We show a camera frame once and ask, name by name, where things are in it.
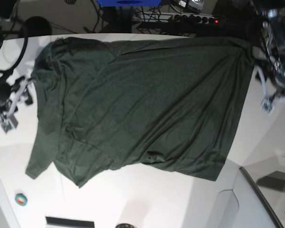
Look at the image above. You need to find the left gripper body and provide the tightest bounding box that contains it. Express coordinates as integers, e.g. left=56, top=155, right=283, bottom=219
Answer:
left=256, top=60, right=285, bottom=103

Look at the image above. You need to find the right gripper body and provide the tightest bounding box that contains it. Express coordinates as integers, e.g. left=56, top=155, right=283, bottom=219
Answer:
left=0, top=76, right=33, bottom=114

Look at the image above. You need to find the dark green t-shirt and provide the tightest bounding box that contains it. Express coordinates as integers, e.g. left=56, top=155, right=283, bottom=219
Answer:
left=26, top=37, right=253, bottom=187

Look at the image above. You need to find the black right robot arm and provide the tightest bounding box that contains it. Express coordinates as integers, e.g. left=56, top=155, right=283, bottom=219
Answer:
left=0, top=17, right=33, bottom=133

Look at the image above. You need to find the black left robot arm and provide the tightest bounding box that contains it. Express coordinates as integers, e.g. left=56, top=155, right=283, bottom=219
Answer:
left=251, top=0, right=285, bottom=113

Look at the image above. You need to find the green red emergency button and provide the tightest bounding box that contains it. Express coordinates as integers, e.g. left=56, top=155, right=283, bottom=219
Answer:
left=15, top=193, right=28, bottom=206

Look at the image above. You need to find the white power strip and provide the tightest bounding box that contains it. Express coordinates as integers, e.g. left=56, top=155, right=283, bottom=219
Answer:
left=133, top=12, right=220, bottom=25

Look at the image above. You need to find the black round knob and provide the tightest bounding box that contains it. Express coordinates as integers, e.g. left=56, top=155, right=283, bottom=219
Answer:
left=115, top=223, right=134, bottom=228

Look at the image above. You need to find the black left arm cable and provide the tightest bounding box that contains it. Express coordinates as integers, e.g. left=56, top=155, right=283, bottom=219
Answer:
left=249, top=0, right=281, bottom=72

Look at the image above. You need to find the grey monitor frame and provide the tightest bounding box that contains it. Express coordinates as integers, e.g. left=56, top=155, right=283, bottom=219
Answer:
left=239, top=167, right=284, bottom=228

